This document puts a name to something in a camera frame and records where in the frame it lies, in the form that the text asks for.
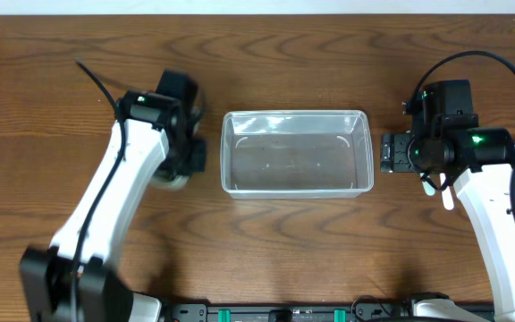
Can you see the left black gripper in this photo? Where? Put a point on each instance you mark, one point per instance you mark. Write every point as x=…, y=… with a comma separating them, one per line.
x=196, y=156

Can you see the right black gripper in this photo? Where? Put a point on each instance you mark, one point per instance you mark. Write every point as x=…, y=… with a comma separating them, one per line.
x=387, y=152

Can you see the mint green plastic spoon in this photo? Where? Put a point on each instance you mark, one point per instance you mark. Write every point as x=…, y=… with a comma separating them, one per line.
x=428, y=186

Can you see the pale pink plastic fork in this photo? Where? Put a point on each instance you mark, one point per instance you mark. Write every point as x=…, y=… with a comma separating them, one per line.
x=447, y=198

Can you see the grey plastic cup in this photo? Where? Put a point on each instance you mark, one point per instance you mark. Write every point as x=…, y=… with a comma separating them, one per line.
x=175, y=184

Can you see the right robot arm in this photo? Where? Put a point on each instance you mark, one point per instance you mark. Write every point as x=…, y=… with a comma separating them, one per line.
x=447, y=148

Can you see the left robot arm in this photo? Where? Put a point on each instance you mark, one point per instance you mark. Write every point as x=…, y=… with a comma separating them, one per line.
x=153, y=142

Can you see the clear plastic container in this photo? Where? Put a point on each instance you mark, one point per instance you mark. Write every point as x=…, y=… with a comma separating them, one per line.
x=296, y=154

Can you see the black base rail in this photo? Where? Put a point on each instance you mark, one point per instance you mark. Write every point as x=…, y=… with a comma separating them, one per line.
x=356, y=312

